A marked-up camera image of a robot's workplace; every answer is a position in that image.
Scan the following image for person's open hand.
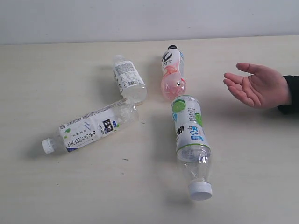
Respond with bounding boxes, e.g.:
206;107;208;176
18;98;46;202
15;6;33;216
223;63;292;109

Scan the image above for pink bottle black cap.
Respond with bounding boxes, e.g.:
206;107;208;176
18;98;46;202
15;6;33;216
161;45;186;100

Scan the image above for clear bottle white barcode label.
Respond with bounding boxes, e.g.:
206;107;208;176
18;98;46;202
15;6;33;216
113;55;147;105

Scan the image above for jasmine oolong tea bottle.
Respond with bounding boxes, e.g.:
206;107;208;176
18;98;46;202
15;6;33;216
42;99;139;154

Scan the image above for black sleeved forearm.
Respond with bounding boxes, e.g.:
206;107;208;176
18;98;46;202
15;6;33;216
278;76;299;114

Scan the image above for lime label bottle white cap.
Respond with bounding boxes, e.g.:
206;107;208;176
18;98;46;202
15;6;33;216
171;95;212;201

